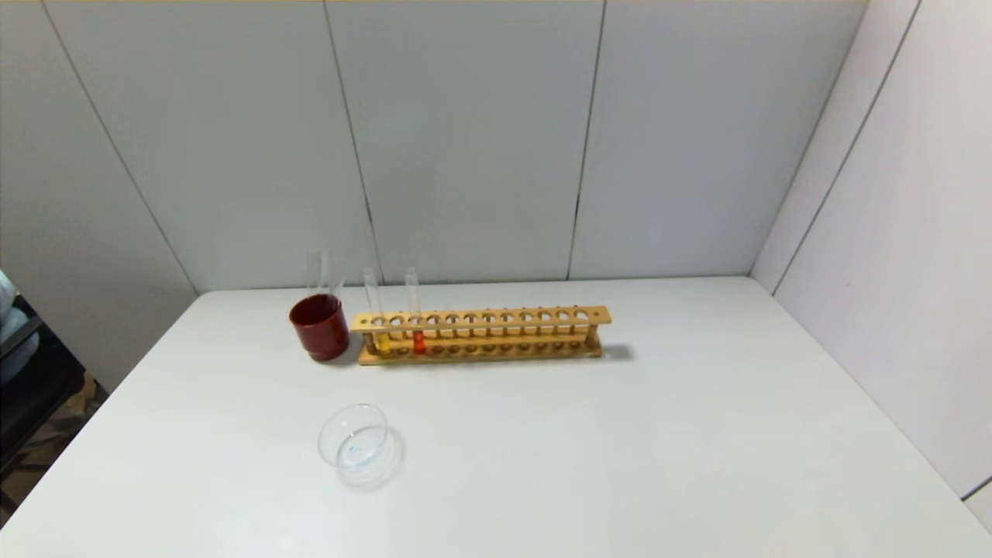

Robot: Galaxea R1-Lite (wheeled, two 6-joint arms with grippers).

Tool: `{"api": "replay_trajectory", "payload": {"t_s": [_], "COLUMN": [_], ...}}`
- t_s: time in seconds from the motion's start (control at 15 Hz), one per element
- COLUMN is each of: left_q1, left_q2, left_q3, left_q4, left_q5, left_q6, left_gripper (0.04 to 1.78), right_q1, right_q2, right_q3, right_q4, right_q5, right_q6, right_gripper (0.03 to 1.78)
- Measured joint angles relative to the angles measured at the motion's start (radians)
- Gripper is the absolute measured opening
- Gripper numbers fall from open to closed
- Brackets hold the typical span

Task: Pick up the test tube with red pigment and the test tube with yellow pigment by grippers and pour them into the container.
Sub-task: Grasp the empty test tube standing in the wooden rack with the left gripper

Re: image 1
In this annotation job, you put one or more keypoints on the wooden test tube rack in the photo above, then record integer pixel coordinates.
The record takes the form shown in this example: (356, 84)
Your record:
(480, 318)

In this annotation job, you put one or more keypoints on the yellow pigment test tube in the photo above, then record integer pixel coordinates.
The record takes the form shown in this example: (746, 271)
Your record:
(381, 341)

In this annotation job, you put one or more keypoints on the clear glass beaker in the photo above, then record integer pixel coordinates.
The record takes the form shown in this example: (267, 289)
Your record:
(353, 446)

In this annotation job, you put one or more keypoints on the pale blue background object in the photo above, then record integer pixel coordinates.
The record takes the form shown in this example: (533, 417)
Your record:
(12, 333)

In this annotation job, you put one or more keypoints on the dark red cup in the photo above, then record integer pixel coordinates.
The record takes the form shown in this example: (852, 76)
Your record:
(319, 329)

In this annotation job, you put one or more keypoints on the dark background furniture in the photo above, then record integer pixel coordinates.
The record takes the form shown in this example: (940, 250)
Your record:
(35, 387)

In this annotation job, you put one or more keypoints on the red pigment test tube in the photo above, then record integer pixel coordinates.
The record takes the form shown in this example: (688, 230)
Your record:
(418, 342)

